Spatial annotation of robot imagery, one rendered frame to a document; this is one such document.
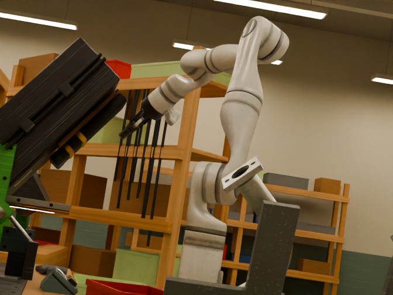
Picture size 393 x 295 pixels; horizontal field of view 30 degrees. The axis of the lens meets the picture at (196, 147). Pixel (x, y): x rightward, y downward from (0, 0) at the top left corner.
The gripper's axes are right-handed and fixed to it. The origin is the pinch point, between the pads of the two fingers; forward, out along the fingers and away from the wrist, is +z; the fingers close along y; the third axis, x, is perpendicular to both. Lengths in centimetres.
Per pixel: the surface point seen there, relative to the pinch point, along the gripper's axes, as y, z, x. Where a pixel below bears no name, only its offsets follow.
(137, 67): -284, 96, -12
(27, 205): 22.9, 27.5, -4.5
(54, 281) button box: 51, 19, 13
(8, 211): 36.7, 23.4, -7.6
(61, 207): 19.8, 21.8, 2.6
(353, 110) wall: -913, 132, 266
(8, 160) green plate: 27.5, 18.3, -17.5
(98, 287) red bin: 28.2, 26.5, 26.2
